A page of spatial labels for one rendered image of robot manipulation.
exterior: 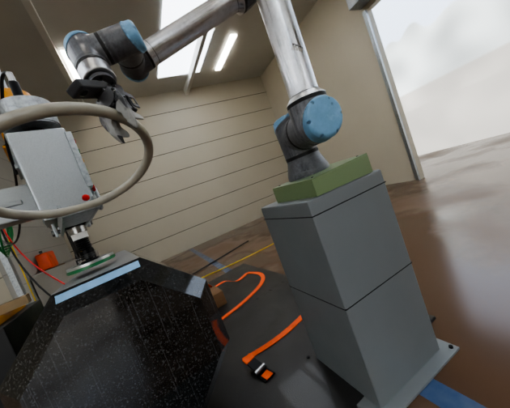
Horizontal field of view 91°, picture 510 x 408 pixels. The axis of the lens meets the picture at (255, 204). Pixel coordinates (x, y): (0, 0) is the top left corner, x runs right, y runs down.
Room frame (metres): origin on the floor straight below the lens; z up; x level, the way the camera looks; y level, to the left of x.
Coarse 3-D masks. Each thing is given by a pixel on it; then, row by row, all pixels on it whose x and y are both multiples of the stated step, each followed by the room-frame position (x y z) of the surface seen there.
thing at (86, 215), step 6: (60, 204) 0.89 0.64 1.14; (84, 210) 0.93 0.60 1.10; (90, 210) 0.97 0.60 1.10; (96, 210) 1.02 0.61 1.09; (66, 216) 0.90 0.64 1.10; (72, 216) 0.94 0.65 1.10; (78, 216) 0.99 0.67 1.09; (84, 216) 1.05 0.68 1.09; (90, 216) 1.11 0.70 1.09; (60, 222) 1.05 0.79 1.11; (66, 222) 1.02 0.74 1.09; (72, 222) 1.07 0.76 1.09; (78, 222) 1.14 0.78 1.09; (90, 222) 1.48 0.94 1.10; (60, 228) 1.23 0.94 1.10; (54, 234) 1.37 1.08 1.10
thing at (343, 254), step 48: (336, 192) 0.92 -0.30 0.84; (384, 192) 1.02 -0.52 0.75; (288, 240) 1.08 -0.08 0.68; (336, 240) 0.89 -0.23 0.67; (384, 240) 0.98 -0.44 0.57; (336, 288) 0.88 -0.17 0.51; (384, 288) 0.95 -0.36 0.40; (336, 336) 0.98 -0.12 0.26; (384, 336) 0.92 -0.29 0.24; (432, 336) 1.02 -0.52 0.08; (384, 384) 0.89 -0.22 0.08
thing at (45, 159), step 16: (16, 144) 1.14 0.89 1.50; (32, 144) 1.18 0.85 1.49; (48, 144) 1.21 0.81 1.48; (64, 144) 1.25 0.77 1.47; (16, 160) 1.14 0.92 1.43; (32, 160) 1.16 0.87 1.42; (48, 160) 1.20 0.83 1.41; (64, 160) 1.23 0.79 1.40; (32, 176) 1.15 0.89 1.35; (48, 176) 1.18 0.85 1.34; (64, 176) 1.22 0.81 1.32; (80, 176) 1.26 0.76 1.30; (32, 192) 1.14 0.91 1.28; (48, 192) 1.17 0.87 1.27; (64, 192) 1.20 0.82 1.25; (80, 192) 1.24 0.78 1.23; (48, 208) 1.15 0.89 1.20; (48, 224) 1.26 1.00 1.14
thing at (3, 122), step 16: (16, 112) 0.55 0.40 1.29; (32, 112) 0.56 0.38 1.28; (48, 112) 0.58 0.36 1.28; (64, 112) 0.60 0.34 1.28; (80, 112) 0.62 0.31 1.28; (96, 112) 0.64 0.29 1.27; (112, 112) 0.67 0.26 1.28; (0, 128) 0.54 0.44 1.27; (144, 128) 0.79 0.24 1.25; (144, 144) 0.85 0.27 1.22; (144, 160) 0.92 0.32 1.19; (112, 192) 0.97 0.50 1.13; (0, 208) 0.72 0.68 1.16; (64, 208) 0.89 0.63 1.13; (80, 208) 0.92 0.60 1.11
